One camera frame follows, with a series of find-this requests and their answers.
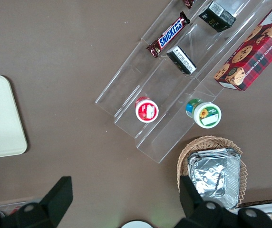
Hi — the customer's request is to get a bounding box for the clear acrylic stepped display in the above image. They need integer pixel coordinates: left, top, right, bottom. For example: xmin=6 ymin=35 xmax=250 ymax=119
xmin=94 ymin=0 xmax=272 ymax=164

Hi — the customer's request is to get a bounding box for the green lid yogurt cup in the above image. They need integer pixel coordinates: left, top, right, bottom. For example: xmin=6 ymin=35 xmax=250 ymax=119
xmin=185 ymin=98 xmax=222 ymax=129

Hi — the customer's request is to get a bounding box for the aluminium foil tray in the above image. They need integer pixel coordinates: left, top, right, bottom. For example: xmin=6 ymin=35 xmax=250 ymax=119
xmin=187 ymin=147 xmax=243 ymax=211

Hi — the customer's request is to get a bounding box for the red lid yogurt cup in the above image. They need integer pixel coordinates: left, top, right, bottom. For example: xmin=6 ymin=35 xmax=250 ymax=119
xmin=135 ymin=96 xmax=160 ymax=124

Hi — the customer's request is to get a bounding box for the Snickers chocolate bar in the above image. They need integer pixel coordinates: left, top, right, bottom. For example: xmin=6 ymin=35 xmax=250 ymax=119
xmin=146 ymin=11 xmax=191 ymax=59
xmin=182 ymin=0 xmax=196 ymax=10

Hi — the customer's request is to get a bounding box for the white snack bin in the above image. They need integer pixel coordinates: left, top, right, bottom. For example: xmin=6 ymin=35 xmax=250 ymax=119
xmin=238 ymin=198 xmax=272 ymax=228

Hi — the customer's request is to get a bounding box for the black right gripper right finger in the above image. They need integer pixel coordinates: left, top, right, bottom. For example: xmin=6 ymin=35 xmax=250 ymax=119
xmin=179 ymin=175 xmax=237 ymax=228

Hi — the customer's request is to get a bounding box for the small black carton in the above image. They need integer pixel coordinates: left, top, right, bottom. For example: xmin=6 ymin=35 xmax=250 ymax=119
xmin=166 ymin=45 xmax=197 ymax=76
xmin=198 ymin=0 xmax=237 ymax=33

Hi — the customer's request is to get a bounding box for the red tartan cookie box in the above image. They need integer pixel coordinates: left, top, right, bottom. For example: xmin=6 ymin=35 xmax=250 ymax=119
xmin=213 ymin=0 xmax=272 ymax=92

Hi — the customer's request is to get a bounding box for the light tan wicker basket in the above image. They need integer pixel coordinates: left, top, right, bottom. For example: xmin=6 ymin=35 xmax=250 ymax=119
xmin=176 ymin=135 xmax=248 ymax=210

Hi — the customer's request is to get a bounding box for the beige plastic tray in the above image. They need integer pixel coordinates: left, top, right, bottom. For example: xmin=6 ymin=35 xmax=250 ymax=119
xmin=0 ymin=75 xmax=29 ymax=160

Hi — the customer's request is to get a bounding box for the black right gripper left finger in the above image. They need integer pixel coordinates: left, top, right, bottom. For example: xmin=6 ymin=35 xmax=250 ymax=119
xmin=2 ymin=176 xmax=74 ymax=228

